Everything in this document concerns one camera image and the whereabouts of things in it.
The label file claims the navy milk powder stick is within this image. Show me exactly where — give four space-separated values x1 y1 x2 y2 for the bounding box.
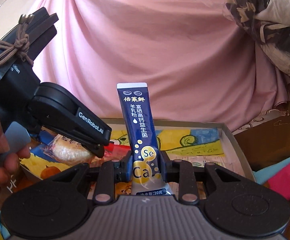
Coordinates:
117 82 173 196

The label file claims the red dried tofu packet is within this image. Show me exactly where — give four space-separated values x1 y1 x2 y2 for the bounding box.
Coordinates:
102 143 131 161

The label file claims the rice cracker packet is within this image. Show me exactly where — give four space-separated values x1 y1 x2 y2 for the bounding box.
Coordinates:
44 134 95 166

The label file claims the small orange mandarin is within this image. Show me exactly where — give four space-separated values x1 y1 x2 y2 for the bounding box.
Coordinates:
40 166 61 180

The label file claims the gold foil snack packet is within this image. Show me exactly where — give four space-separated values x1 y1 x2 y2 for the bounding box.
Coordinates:
115 182 131 197

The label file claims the white pink snack packet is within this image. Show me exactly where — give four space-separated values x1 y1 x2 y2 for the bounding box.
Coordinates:
168 154 241 172

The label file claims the grey cardboard tray box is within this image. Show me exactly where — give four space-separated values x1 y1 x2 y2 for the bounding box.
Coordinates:
21 119 255 183

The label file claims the pink hanging sheet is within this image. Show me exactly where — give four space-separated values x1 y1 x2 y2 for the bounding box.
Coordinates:
34 0 289 130

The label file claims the plastic bag of clothes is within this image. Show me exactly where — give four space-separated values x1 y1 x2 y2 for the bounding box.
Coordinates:
225 0 290 77

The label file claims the brown hair tie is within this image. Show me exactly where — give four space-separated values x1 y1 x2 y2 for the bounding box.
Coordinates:
0 13 35 68

